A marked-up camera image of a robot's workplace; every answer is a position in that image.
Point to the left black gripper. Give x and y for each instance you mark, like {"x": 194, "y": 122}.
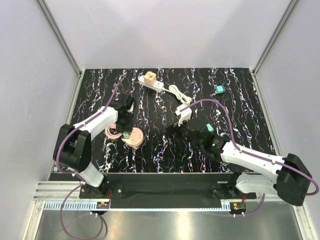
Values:
{"x": 128, "y": 128}

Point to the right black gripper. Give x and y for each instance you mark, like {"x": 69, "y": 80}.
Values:
{"x": 175, "y": 128}

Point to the green plug adapter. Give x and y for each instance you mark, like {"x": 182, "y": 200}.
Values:
{"x": 126, "y": 135}

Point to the pink round power socket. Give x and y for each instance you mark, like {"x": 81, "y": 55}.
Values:
{"x": 136, "y": 138}

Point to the white power strip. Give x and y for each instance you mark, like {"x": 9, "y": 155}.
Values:
{"x": 158, "y": 86}

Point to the pink cube plug adapter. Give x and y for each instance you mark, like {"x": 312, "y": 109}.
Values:
{"x": 150, "y": 78}

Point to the teal plug adapter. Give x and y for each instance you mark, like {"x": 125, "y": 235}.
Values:
{"x": 220, "y": 89}
{"x": 210, "y": 128}

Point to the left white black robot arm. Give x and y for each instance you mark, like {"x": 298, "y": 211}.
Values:
{"x": 73, "y": 148}

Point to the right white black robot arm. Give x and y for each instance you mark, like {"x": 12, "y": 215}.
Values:
{"x": 287, "y": 177}

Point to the black marbled table mat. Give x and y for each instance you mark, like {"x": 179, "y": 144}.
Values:
{"x": 237, "y": 112}

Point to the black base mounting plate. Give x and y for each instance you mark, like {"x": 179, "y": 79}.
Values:
{"x": 166, "y": 191}

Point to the white slotted cable duct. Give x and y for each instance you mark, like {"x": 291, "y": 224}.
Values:
{"x": 77, "y": 205}

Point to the left aluminium frame post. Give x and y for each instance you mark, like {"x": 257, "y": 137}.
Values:
{"x": 44, "y": 8}

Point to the aluminium frame post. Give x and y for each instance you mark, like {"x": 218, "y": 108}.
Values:
{"x": 44, "y": 8}
{"x": 275, "y": 35}

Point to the right aluminium frame post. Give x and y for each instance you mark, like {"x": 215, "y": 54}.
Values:
{"x": 275, "y": 35}

